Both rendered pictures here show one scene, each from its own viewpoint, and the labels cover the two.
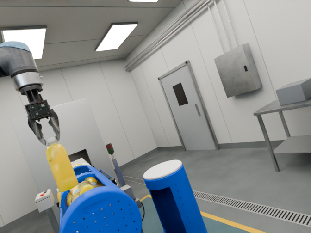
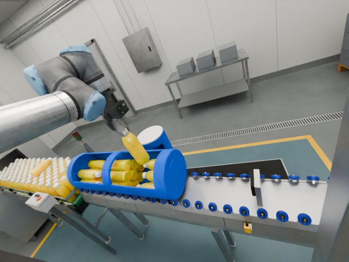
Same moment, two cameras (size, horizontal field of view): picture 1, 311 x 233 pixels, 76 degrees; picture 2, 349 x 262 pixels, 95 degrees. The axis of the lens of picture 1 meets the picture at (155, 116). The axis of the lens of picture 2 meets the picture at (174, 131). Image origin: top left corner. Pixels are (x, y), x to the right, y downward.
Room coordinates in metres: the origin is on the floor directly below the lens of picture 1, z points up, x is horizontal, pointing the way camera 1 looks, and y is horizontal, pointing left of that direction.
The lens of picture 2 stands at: (0.05, 0.57, 1.76)
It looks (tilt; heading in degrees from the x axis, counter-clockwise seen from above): 31 degrees down; 329
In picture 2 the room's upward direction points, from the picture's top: 25 degrees counter-clockwise
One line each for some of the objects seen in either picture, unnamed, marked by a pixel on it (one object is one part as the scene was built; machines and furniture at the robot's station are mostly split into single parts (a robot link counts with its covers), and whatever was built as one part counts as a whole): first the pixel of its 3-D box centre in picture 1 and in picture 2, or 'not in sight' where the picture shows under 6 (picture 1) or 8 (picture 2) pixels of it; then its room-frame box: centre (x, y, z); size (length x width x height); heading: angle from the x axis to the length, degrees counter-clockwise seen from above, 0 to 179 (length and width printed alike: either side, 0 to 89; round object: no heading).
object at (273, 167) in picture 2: not in sight; (216, 185); (1.02, -0.22, 0.08); 1.50 x 0.52 x 0.15; 34
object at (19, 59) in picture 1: (19, 60); (82, 65); (0.73, 0.40, 1.77); 0.10 x 0.09 x 0.12; 105
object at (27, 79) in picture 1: (29, 82); (98, 86); (0.73, 0.39, 1.68); 0.10 x 0.09 x 0.05; 116
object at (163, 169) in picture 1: (162, 169); (149, 134); (1.33, 0.08, 1.03); 0.28 x 0.28 x 0.01
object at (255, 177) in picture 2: not in sight; (256, 187); (0.31, 0.13, 1.00); 0.10 x 0.04 x 0.15; 116
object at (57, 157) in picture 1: (60, 164); (134, 147); (0.75, 0.40, 1.36); 0.07 x 0.07 x 0.19
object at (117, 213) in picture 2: not in sight; (128, 223); (1.42, 0.74, 0.31); 0.06 x 0.06 x 0.63; 26
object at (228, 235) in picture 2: not in sight; (225, 227); (0.59, 0.19, 0.31); 0.06 x 0.06 x 0.63; 26
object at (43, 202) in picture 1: (45, 199); (41, 201); (1.57, 1.06, 1.05); 0.20 x 0.10 x 0.10; 26
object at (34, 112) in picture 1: (36, 103); (111, 104); (0.73, 0.39, 1.60); 0.09 x 0.08 x 0.12; 26
